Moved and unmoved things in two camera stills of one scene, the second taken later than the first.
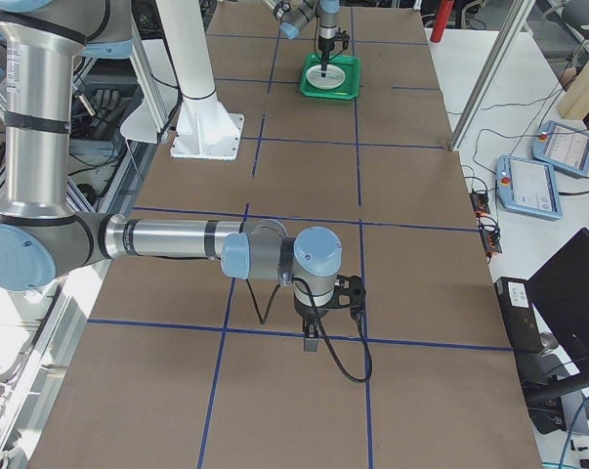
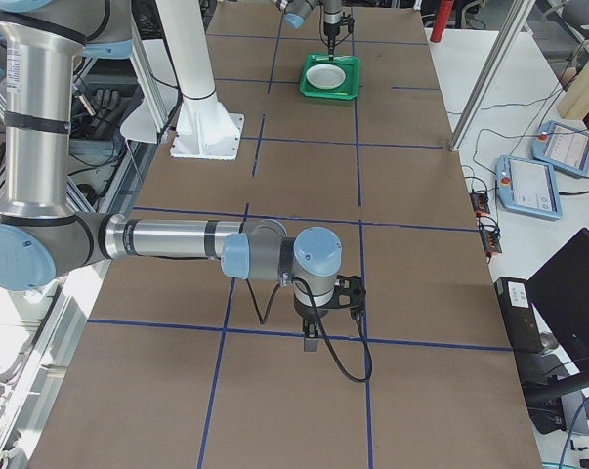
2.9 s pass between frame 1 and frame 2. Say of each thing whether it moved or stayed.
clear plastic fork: moved
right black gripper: stayed
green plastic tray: stayed
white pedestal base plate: stayed
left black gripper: moved
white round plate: stayed
